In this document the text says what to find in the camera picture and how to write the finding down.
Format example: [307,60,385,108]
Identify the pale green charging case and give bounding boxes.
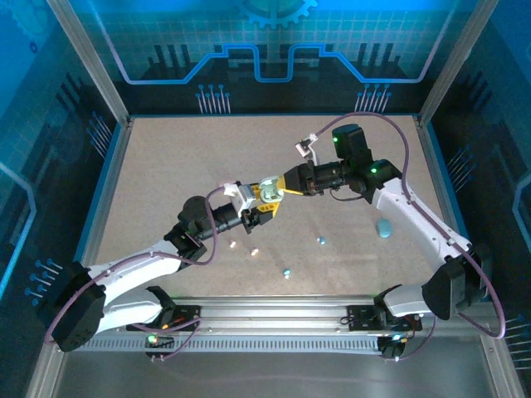
[258,174,287,203]

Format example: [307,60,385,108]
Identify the black controller box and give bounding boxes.
[144,331,176,362]

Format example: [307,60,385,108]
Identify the aluminium side rail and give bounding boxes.
[414,115,526,398]
[24,117,134,398]

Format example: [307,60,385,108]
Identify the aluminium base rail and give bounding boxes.
[114,294,457,336]

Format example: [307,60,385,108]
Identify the aluminium frame post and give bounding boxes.
[44,0,133,128]
[417,0,501,125]

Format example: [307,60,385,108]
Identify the grey slotted cable duct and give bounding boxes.
[89,334,387,354]

